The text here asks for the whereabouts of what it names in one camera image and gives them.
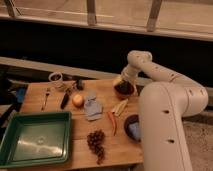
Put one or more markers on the dark purple bowl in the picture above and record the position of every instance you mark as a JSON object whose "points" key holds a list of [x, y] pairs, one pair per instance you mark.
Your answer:
{"points": [[129, 120]]}

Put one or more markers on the blue sponge in bowl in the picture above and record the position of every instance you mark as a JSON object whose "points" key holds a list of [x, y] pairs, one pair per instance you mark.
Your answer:
{"points": [[135, 130]]}

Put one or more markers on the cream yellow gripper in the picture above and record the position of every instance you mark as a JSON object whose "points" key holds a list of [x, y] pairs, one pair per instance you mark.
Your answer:
{"points": [[119, 81]]}

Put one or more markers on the blue-grey crumpled cloth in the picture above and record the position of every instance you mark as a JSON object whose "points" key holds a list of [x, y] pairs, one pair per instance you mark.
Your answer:
{"points": [[93, 108]]}

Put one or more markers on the metal fork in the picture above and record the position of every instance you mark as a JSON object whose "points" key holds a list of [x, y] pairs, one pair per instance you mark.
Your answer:
{"points": [[48, 90]]}

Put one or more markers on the white cup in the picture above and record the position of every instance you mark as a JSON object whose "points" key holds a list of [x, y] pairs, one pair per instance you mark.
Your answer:
{"points": [[56, 79]]}

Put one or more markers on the red chili pepper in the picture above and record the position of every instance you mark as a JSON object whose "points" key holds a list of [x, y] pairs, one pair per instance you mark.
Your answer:
{"points": [[113, 122]]}

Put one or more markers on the black-handled knife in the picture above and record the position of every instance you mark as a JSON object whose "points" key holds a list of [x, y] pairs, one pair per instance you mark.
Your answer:
{"points": [[66, 98]]}

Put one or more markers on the small dark object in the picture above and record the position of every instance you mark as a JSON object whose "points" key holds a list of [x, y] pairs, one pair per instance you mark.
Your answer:
{"points": [[79, 84]]}

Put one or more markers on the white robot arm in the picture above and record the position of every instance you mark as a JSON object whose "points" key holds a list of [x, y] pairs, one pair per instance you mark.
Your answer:
{"points": [[163, 103]]}

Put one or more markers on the dark rectangular eraser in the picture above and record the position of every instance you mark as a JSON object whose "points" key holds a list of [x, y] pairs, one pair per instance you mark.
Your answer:
{"points": [[127, 90]]}

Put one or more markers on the wooden cutting board table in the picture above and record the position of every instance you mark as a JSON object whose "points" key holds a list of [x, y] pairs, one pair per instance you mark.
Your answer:
{"points": [[119, 148]]}

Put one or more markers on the green plastic tray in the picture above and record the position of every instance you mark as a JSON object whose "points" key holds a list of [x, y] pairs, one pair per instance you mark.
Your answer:
{"points": [[36, 139]]}

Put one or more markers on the yellow-orange round fruit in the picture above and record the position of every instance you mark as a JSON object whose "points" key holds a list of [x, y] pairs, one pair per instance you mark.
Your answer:
{"points": [[78, 100]]}

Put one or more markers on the orange-brown small bowl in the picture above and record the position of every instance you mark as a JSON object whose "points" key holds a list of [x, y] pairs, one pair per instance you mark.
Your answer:
{"points": [[123, 96]]}

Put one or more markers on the bunch of dark grapes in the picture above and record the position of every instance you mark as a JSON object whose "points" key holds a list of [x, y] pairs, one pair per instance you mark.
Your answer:
{"points": [[94, 141]]}

